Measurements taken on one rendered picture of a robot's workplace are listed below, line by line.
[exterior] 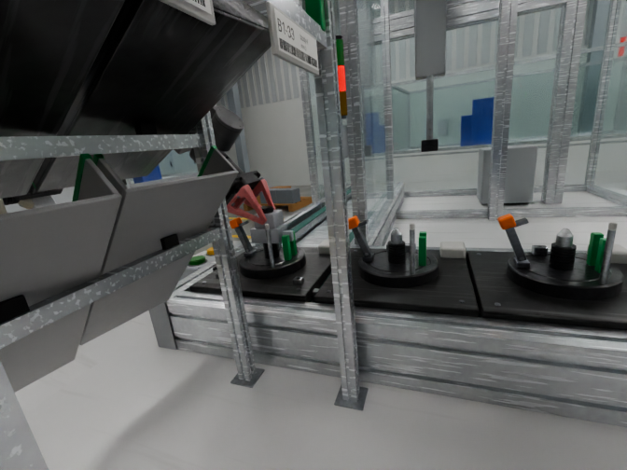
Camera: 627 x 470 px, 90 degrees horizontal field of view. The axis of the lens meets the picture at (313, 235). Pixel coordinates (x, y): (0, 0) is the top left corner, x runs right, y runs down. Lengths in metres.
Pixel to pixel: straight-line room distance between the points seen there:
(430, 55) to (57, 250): 1.46
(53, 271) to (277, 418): 0.32
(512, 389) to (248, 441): 0.34
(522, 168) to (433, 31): 0.67
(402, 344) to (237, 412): 0.25
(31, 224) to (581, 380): 0.54
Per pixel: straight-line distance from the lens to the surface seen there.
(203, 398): 0.55
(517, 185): 1.63
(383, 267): 0.56
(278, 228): 0.62
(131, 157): 0.44
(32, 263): 0.28
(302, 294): 0.53
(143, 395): 0.61
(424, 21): 1.59
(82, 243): 0.29
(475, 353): 0.48
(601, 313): 0.54
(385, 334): 0.47
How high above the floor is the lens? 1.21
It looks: 16 degrees down
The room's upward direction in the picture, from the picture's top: 6 degrees counter-clockwise
